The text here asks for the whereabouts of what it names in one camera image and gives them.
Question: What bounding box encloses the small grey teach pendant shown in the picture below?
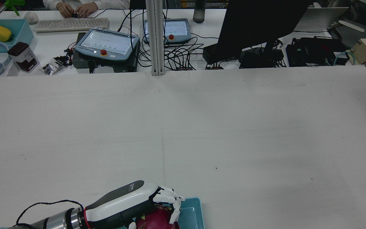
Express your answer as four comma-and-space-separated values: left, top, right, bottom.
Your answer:
143, 18, 192, 45

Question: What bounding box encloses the light blue tray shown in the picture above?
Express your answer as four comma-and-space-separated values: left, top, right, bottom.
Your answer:
0, 18, 34, 53

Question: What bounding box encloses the person in white hoodie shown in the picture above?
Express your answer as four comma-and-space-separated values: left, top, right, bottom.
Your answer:
43, 0, 131, 18

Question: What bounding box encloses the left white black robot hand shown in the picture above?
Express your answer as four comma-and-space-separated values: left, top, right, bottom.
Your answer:
83, 180, 185, 229

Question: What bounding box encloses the wooden box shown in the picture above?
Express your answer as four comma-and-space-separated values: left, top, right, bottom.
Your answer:
350, 38, 366, 65

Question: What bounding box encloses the silver laptop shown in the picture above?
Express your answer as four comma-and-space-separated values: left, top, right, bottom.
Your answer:
294, 7, 350, 32

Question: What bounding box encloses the green toy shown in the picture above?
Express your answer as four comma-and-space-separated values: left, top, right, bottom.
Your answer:
4, 0, 26, 16

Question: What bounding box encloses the large black monitor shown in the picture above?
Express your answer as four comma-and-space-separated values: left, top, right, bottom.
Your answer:
216, 0, 312, 65

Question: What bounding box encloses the grey bottle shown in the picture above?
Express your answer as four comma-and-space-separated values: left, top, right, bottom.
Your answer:
192, 0, 207, 24

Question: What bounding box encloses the clear bag of parts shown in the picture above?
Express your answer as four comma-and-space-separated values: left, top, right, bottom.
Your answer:
42, 59, 64, 76

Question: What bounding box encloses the aluminium profile post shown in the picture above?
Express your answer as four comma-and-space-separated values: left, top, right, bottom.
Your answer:
145, 0, 166, 76

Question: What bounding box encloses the black desk cable bundle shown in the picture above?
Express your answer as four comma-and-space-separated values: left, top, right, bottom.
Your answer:
138, 31, 220, 71

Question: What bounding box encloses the white computer keyboard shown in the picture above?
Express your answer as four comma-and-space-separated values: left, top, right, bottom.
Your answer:
34, 17, 110, 33

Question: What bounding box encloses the black equipment bag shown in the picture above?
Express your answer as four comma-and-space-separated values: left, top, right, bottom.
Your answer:
285, 37, 350, 67

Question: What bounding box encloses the white canister dark lid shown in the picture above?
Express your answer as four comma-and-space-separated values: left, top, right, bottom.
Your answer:
7, 42, 40, 73

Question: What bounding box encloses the light blue plastic bin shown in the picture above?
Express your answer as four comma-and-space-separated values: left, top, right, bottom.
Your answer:
170, 197, 205, 229

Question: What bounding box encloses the yellow bell pepper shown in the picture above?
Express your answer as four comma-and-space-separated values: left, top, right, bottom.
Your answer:
0, 25, 12, 43

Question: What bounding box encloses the pink dragon fruit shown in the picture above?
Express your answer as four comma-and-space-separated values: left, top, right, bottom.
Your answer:
129, 205, 180, 229

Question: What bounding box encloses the teal cable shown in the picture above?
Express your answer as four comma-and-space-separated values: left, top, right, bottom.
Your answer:
333, 51, 359, 66

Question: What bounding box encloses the small black box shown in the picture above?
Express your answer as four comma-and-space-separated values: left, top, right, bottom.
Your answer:
202, 43, 244, 66

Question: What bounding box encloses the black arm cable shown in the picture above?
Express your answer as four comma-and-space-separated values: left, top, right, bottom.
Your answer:
0, 199, 84, 229

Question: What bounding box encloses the white computer mouse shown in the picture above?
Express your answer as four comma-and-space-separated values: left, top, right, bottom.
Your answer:
24, 12, 39, 25

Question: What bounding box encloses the large grey teach pendant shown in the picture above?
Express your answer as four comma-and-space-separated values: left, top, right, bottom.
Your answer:
74, 28, 140, 62

